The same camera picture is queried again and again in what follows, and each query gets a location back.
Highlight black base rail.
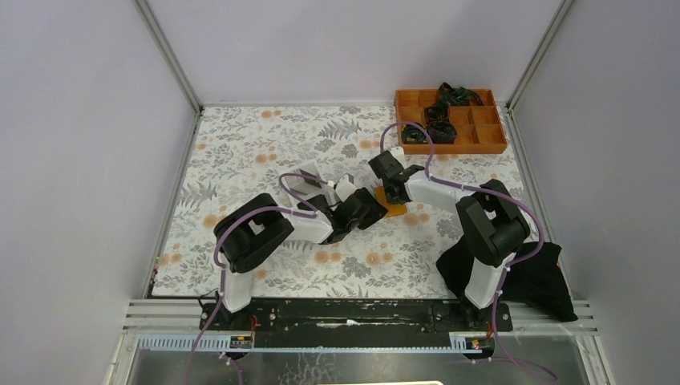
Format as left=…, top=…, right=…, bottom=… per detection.
left=199, top=298, right=513, bottom=349

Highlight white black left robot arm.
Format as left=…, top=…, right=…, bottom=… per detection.
left=213, top=188, right=387, bottom=330

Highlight black cloth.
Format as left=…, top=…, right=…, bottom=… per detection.
left=436, top=237, right=578, bottom=322

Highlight orange wooden divided tray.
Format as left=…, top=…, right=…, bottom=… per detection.
left=395, top=88, right=508, bottom=155

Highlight blue yellow rolled tie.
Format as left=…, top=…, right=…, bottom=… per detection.
left=401, top=124, right=429, bottom=144

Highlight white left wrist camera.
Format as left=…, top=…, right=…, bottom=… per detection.
left=334, top=173, right=358, bottom=202

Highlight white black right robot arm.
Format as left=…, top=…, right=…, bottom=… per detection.
left=376, top=165, right=530, bottom=330

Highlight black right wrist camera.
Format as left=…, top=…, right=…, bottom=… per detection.
left=368, top=146, right=406, bottom=180

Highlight white card box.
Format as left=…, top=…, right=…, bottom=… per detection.
left=281, top=160, right=337, bottom=205

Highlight floral patterned table mat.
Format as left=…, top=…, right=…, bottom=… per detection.
left=152, top=105, right=553, bottom=300

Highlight dark brown rolled tie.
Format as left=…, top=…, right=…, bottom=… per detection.
left=427, top=120, right=458, bottom=144

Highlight yellow leather card holder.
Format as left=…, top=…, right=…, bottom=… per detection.
left=374, top=186, right=408, bottom=218

